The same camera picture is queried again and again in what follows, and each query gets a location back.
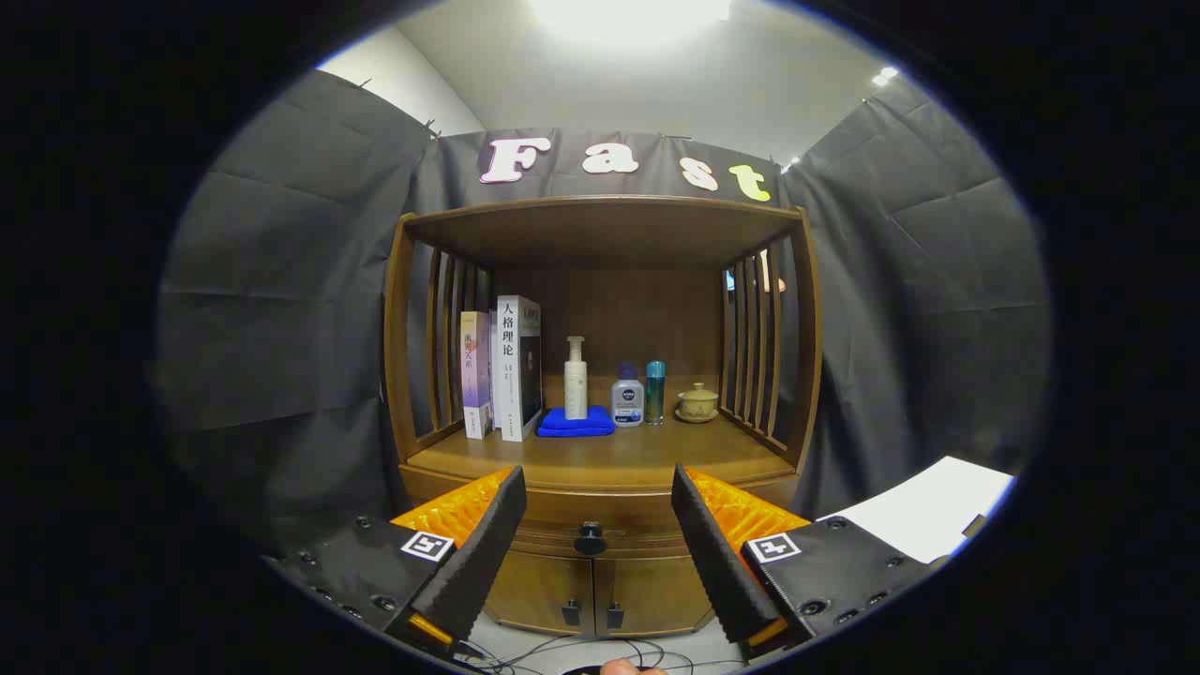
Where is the white board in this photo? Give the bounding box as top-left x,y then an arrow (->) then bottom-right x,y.
817,457 -> 1015,565

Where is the wooden drawer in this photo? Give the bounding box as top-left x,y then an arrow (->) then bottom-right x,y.
403,467 -> 798,562

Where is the blue folded cloth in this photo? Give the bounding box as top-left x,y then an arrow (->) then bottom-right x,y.
536,405 -> 617,438

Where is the white book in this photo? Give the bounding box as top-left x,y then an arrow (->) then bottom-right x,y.
494,295 -> 543,443

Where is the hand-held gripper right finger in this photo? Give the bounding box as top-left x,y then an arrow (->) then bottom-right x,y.
671,464 -> 948,657

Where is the white bottle with blue cap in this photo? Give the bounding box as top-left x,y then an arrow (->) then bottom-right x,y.
611,362 -> 645,428

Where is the wooden countertop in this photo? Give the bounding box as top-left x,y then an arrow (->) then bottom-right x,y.
405,375 -> 798,488

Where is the black backdrop cloth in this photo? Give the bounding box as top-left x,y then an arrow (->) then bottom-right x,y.
155,67 -> 1051,554

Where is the wooden cabinet door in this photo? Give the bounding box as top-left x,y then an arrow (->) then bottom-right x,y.
483,553 -> 596,637
595,555 -> 718,638

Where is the white pump bottle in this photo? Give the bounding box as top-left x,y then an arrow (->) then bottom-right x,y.
563,336 -> 589,421

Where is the purple book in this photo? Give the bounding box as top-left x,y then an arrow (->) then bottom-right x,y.
459,311 -> 495,440

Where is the ceramic lidded teacup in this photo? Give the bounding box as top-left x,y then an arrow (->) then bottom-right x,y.
675,382 -> 721,424

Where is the wooden cabinet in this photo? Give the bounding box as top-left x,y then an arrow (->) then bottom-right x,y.
382,195 -> 824,638

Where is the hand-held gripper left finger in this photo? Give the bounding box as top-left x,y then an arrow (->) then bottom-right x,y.
262,466 -> 528,657

